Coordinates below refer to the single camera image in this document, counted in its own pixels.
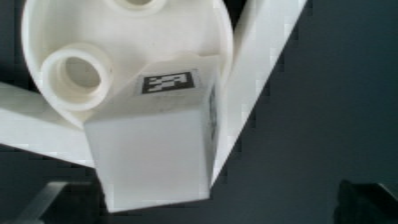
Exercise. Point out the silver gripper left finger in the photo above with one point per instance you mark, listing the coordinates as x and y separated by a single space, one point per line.
65 204

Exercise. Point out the white fence bar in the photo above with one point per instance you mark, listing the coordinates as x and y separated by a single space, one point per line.
262 33
36 130

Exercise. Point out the white right fence bar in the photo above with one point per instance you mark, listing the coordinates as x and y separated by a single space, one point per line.
262 33

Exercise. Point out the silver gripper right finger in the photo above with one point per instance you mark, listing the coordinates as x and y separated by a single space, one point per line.
367 203

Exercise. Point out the white stool leg block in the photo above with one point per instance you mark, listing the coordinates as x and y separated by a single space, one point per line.
152 134

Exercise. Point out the white front fence bar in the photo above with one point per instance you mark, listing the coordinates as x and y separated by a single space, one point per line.
36 130

